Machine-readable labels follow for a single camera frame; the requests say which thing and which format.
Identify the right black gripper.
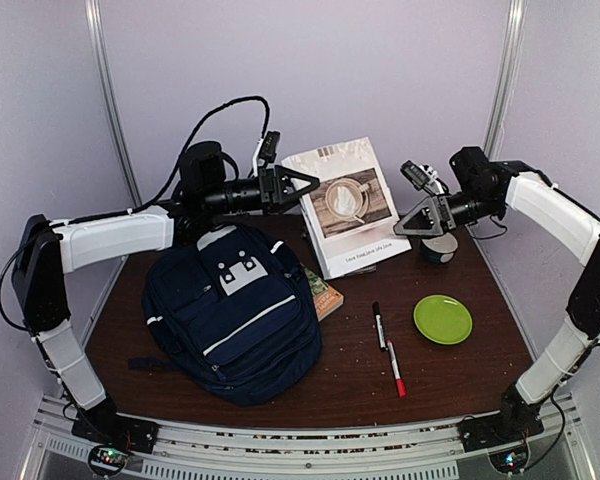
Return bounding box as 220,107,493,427
391,187,502,239

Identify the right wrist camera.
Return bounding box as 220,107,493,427
400,160,449,196

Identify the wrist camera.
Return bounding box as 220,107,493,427
400,160,449,196
250,131,281,177

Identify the white coffee cover notebook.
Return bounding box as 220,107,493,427
281,137,411,280

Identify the black marker pen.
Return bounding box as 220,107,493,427
372,301,388,352

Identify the white teal bowl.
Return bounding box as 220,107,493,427
420,233,459,265

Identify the navy blue backpack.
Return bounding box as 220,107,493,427
129,223,323,406

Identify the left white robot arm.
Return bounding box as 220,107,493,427
11,141,322,444

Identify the aluminium corner post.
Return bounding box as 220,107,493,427
483,0,527,159
84,0,141,206

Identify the aluminium front rail frame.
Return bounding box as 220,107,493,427
22,392,599,480

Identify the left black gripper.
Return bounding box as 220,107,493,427
201,164,320,216

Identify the orange treehouse paperback book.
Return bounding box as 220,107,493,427
303,266,344,321

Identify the right aluminium corner post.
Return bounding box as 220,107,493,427
483,0,527,159

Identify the dark blue hardcover notebook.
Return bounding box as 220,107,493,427
344,264,377,276

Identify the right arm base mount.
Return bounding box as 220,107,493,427
458,391,544,475

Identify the left aluminium corner post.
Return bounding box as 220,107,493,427
84,0,141,206

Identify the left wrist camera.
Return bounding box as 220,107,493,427
250,131,281,177

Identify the green plate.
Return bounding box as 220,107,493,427
413,294,473,346

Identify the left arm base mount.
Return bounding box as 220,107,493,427
71,398,159,479

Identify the red marker pen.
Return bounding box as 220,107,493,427
387,340,407,398

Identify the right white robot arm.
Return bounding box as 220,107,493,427
393,146,600,442

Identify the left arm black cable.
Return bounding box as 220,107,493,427
0,97,272,331

